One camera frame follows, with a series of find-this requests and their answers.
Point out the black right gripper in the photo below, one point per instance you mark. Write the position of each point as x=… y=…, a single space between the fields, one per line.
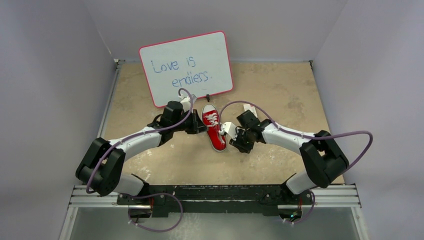
x=238 y=142

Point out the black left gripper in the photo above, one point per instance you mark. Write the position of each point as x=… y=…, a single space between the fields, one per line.
x=197 y=126

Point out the white shoelace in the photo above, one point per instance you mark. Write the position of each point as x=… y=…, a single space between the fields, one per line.
x=213 y=121

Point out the red canvas sneaker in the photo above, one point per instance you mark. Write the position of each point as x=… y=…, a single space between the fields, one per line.
x=214 y=127

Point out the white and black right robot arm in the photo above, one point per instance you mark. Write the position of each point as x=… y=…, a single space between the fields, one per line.
x=322 y=157

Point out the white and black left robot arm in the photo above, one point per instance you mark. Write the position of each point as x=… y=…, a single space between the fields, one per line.
x=101 y=168

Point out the small white cardboard box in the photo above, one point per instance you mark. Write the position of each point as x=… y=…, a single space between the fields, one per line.
x=249 y=107

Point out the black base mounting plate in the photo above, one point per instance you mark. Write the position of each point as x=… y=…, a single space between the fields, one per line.
x=270 y=200

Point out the pink framed whiteboard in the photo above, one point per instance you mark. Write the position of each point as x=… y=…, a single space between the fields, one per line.
x=199 y=64

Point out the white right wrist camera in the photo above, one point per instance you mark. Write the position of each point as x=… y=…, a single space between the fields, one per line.
x=229 y=130

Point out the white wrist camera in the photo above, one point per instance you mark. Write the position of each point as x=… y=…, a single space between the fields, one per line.
x=187 y=101
x=229 y=130

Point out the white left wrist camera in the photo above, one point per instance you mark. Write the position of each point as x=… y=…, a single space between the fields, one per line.
x=187 y=101

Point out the aluminium frame rail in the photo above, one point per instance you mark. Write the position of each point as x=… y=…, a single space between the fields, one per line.
x=335 y=196

